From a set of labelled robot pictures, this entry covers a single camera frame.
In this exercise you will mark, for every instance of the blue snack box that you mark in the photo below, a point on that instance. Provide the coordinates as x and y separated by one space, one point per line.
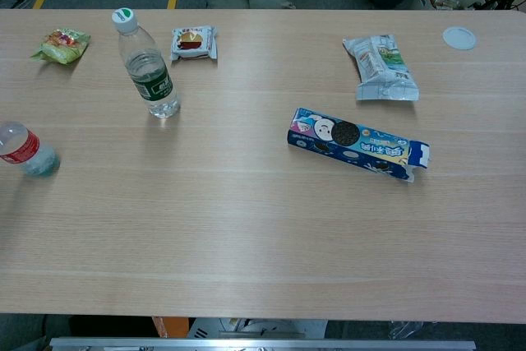
349 141

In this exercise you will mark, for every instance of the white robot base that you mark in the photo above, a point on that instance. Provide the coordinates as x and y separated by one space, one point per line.
263 327

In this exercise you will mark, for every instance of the green label water bottle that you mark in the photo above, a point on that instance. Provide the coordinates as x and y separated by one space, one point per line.
152 84

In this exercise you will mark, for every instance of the square white snack packet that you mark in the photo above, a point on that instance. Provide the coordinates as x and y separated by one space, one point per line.
193 42

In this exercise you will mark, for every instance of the long white snack package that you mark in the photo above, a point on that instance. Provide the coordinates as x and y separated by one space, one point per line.
382 67

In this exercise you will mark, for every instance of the orange object under table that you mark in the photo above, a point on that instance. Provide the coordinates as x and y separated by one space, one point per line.
168 326

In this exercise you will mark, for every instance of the green snack bag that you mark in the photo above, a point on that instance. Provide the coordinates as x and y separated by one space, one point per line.
63 47

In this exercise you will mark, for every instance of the white round table grommet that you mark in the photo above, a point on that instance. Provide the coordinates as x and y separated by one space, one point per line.
459 38

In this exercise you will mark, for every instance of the red label water bottle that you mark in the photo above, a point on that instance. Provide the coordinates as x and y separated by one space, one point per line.
20 147

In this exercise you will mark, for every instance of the aluminium profile rail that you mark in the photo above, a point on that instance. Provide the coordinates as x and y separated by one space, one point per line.
263 344

